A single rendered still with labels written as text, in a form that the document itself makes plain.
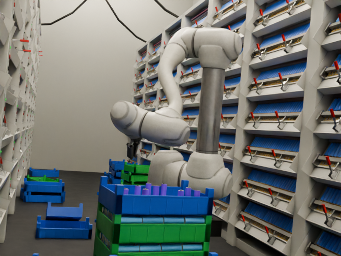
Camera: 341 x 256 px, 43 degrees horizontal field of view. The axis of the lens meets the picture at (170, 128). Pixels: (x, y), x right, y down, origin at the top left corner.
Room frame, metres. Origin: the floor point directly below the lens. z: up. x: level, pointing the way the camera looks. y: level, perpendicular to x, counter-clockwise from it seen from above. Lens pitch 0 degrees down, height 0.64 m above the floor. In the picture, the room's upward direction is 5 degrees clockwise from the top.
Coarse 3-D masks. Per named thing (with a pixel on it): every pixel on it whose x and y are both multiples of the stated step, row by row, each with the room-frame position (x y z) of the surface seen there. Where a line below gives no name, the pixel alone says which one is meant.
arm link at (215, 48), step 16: (208, 32) 1.88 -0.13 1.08; (224, 32) 1.86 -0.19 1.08; (208, 48) 1.87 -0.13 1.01; (224, 48) 1.84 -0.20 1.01; (240, 48) 1.89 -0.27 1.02; (208, 64) 1.88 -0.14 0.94; (224, 64) 1.88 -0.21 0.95; (208, 80) 1.89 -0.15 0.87; (208, 96) 1.89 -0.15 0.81; (208, 112) 1.90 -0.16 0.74; (208, 128) 1.90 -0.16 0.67; (208, 144) 1.90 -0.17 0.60; (192, 160) 1.92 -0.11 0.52; (208, 160) 1.88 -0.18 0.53; (192, 176) 1.90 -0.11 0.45; (208, 176) 1.88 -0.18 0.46; (224, 176) 1.88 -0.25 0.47; (224, 192) 1.88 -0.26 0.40
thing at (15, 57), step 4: (12, 28) 1.63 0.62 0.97; (12, 32) 1.63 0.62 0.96; (12, 36) 1.64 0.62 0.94; (12, 44) 1.72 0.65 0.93; (12, 48) 1.77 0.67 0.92; (16, 48) 2.21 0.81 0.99; (12, 52) 1.82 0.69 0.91; (16, 52) 1.94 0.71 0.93; (20, 52) 2.21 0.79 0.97; (12, 56) 1.87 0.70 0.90; (16, 56) 2.00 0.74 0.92; (20, 56) 2.21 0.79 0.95; (12, 60) 1.93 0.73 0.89; (16, 60) 2.07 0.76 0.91; (16, 64) 2.13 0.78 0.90
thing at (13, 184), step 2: (12, 180) 2.88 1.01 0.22; (14, 180) 2.88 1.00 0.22; (10, 182) 2.71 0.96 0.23; (12, 182) 2.88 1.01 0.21; (14, 182) 2.88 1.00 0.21; (16, 182) 2.89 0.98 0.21; (18, 182) 2.89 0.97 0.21; (12, 184) 2.88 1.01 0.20; (14, 184) 2.88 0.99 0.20; (16, 184) 2.89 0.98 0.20; (12, 186) 2.88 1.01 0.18; (14, 186) 2.88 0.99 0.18; (16, 186) 2.89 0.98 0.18; (10, 188) 2.70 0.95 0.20; (12, 188) 2.86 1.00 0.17; (14, 188) 2.88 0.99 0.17; (10, 190) 2.70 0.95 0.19; (12, 190) 2.70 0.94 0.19; (14, 190) 2.82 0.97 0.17; (10, 192) 2.70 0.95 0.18; (12, 192) 2.70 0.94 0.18; (10, 194) 2.65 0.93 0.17; (12, 194) 2.68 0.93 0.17; (10, 196) 2.59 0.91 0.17; (12, 196) 2.62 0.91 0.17; (10, 198) 2.31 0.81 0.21; (10, 200) 2.31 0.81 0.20
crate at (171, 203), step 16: (112, 192) 1.23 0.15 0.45; (128, 192) 1.41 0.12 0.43; (160, 192) 1.45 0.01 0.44; (176, 192) 1.47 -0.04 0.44; (192, 192) 1.43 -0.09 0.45; (208, 192) 1.30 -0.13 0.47; (112, 208) 1.21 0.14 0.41; (128, 208) 1.20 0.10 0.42; (144, 208) 1.22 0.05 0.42; (160, 208) 1.24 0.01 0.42; (176, 208) 1.26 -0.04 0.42; (192, 208) 1.28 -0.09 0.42; (208, 208) 1.30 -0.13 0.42
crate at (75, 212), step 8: (48, 208) 2.51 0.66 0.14; (56, 208) 2.52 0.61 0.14; (64, 208) 2.53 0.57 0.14; (72, 208) 2.54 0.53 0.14; (80, 208) 2.56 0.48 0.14; (48, 216) 2.52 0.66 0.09; (56, 216) 2.52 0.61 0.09; (64, 216) 2.52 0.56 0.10; (72, 216) 2.53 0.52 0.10; (80, 216) 2.54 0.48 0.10
